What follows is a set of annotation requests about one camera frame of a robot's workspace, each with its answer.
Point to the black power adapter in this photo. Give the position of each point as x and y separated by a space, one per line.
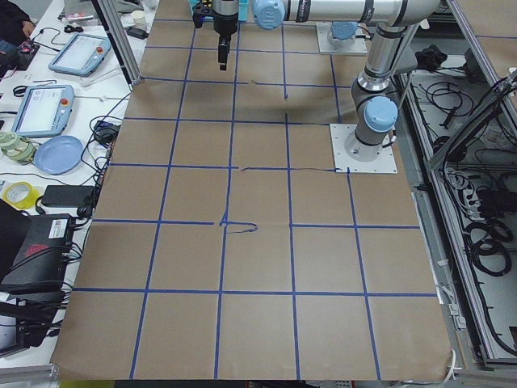
63 196

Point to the blue plate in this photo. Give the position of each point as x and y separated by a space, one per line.
58 155

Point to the aluminium frame post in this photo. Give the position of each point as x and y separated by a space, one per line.
112 25

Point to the black computer box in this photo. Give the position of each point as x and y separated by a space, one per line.
39 264

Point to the green tape rolls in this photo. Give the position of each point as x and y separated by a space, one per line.
16 148

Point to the upper teach pendant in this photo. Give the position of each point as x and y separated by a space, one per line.
81 56

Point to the yellow tape roll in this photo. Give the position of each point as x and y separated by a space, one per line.
21 195

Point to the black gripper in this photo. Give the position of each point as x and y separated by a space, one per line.
223 18

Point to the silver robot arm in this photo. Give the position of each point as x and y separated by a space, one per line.
377 114

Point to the lower teach pendant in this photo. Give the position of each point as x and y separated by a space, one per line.
44 111

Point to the white paper cup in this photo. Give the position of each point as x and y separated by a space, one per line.
139 19

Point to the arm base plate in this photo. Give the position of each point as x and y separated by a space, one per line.
341 38
351 156

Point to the teach pendant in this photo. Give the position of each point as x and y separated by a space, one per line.
81 56
44 111

